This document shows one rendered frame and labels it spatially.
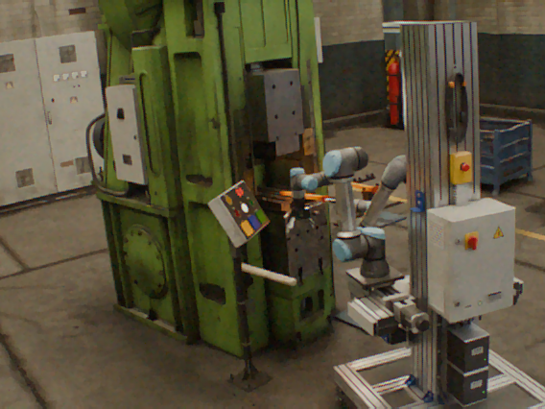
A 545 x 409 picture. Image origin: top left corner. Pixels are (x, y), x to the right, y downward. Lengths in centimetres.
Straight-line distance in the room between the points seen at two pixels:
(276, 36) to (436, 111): 158
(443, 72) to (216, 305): 225
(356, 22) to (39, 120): 592
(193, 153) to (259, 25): 88
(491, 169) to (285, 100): 397
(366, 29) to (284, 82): 834
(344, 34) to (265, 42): 791
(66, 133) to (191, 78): 504
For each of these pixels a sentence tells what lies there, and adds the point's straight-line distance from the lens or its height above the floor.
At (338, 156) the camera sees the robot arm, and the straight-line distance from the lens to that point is 319.
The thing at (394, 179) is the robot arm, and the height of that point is 122.
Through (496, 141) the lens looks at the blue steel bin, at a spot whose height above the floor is 59.
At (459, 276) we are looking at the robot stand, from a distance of 299.
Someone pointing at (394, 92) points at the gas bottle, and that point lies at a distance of 1163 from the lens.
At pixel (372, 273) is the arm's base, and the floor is 84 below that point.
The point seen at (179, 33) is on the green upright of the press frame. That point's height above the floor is 205.
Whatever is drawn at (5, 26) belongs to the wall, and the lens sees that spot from 950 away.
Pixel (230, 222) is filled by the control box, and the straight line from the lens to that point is 362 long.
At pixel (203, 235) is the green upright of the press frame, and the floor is 77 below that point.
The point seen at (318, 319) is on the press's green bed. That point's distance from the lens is 457.
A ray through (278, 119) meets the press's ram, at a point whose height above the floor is 149.
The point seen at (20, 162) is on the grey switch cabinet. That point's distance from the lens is 895.
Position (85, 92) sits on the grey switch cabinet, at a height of 132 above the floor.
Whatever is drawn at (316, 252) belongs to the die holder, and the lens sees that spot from 439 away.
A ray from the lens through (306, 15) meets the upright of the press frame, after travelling 447.
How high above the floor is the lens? 213
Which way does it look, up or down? 16 degrees down
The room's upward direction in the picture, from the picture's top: 5 degrees counter-clockwise
